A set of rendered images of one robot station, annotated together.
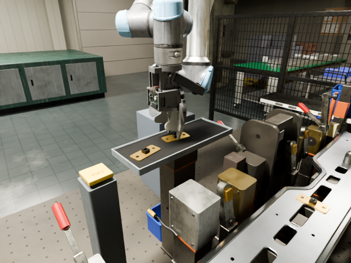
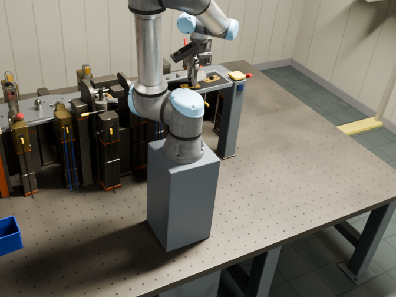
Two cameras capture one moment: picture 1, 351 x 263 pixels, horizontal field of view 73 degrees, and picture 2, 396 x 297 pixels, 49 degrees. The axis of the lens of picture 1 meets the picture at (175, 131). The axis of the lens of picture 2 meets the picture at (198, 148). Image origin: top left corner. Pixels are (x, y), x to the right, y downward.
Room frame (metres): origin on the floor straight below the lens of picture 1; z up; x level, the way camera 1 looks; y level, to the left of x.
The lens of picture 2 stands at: (2.34, 0.23, 2.04)
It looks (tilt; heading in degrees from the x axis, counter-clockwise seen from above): 35 degrees down; 186
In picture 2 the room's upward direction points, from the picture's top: 6 degrees clockwise
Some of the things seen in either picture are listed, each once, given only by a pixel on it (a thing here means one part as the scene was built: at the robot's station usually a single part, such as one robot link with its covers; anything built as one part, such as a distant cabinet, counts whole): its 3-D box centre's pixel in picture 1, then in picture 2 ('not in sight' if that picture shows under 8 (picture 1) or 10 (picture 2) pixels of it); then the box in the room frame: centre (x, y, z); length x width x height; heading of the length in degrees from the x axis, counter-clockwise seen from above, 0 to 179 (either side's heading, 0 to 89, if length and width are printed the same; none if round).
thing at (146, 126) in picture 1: (165, 150); (180, 192); (1.05, 0.05, 0.90); 0.20 x 0.20 x 0.40; 38
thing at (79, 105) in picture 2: not in sight; (82, 143); (0.86, -0.43, 0.91); 0.07 x 0.05 x 0.42; 42
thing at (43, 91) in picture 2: not in sight; (46, 115); (0.59, -0.73, 0.84); 0.10 x 0.05 x 0.29; 42
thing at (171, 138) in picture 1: (175, 135); (190, 85); (0.66, 0.00, 1.17); 0.08 x 0.04 x 0.01; 121
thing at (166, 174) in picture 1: (177, 201); not in sight; (0.64, -0.01, 0.92); 0.10 x 0.08 x 0.45; 132
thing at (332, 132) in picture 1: (324, 157); (1, 157); (1.00, -0.73, 0.88); 0.04 x 0.04 x 0.37; 42
